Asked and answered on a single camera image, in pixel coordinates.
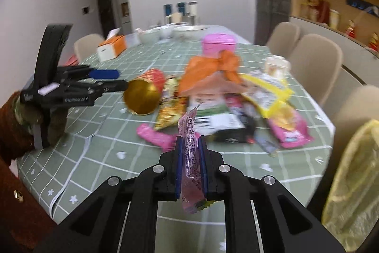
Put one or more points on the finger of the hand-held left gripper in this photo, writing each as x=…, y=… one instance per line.
x=115, y=85
x=103, y=74

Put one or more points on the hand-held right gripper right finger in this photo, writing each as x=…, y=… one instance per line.
x=203, y=167

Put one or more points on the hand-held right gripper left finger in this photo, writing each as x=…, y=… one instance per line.
x=178, y=167

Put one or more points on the red can with gold base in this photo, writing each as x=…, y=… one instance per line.
x=140, y=97

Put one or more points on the pink transparent wrapper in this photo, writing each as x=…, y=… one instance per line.
x=189, y=134

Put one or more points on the white green milk carton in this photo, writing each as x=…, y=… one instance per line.
x=217, y=119

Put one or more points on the yellow bag lined trash bin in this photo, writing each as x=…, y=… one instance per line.
x=352, y=187

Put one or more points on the person's left forearm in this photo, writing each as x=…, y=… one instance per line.
x=11, y=143

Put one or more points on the person's left hand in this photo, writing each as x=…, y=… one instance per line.
x=57, y=125

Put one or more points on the red packet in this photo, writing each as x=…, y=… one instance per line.
x=71, y=59

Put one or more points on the orange white tissue box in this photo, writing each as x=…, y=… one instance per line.
x=114, y=47

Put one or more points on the magenta wrapper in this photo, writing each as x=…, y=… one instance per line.
x=154, y=136

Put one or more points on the gold snack packet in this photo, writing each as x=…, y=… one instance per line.
x=170, y=110

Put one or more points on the small white bowl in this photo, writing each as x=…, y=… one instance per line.
x=149, y=36

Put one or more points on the grey foil wrapper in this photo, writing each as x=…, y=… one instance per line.
x=266, y=146

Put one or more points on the dark doorway door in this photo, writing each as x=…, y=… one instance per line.
x=103, y=7

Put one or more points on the green checked tablecloth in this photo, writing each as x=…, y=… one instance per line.
x=97, y=152

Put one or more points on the orange plastic bag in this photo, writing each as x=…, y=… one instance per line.
x=204, y=69

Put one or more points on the large white bowl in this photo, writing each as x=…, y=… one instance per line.
x=189, y=33

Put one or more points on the teal canister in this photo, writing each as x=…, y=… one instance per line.
x=181, y=8
x=168, y=10

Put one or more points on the pink wrapper with blue print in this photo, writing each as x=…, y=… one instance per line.
x=288, y=128

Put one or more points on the yellow wrapper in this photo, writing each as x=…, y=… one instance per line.
x=266, y=97

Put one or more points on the white tall canister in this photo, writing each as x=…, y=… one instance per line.
x=192, y=9

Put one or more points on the pink box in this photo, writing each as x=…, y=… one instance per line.
x=219, y=44

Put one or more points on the white toy container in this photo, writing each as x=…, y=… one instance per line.
x=277, y=67

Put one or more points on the person's brown coat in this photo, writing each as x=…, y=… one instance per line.
x=20, y=220

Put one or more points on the white sideboard cabinet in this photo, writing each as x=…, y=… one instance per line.
x=359, y=69

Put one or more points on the gold red figurine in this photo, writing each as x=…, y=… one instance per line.
x=310, y=4

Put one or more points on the dark red cloth item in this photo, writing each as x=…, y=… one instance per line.
x=324, y=13

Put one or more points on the cream cup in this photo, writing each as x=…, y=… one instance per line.
x=333, y=19

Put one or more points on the small red figurine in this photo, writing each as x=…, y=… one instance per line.
x=350, y=29
x=374, y=42

